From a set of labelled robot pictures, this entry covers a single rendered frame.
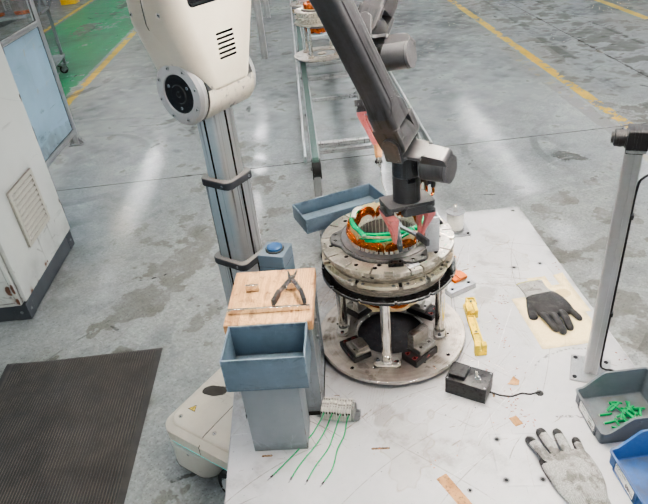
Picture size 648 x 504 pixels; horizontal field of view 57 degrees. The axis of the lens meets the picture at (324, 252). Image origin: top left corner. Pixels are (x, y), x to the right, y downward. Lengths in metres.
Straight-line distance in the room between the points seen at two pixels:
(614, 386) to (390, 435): 0.52
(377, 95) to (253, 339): 0.57
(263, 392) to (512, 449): 0.54
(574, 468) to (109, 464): 1.77
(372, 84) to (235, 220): 0.73
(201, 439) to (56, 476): 0.67
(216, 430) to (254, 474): 0.83
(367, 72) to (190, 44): 0.51
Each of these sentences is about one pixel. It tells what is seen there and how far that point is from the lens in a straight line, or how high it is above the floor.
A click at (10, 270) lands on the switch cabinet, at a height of 0.31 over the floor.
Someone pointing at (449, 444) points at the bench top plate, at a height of 0.78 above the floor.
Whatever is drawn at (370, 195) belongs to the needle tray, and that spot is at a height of 1.03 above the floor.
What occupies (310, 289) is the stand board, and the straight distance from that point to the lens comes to 1.33.
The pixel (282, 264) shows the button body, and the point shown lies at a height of 1.01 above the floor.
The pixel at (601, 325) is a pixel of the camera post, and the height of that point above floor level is 0.93.
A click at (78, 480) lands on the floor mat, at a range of 2.57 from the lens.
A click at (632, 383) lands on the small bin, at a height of 0.81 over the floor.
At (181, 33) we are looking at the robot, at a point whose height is 1.58.
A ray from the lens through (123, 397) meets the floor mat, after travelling 2.80.
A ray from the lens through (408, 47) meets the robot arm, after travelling 1.30.
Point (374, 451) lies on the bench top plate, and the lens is 1.37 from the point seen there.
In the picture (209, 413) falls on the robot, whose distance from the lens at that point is 2.24.
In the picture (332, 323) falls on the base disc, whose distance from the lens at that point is 1.65.
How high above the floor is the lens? 1.85
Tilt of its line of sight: 32 degrees down
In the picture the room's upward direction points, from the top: 6 degrees counter-clockwise
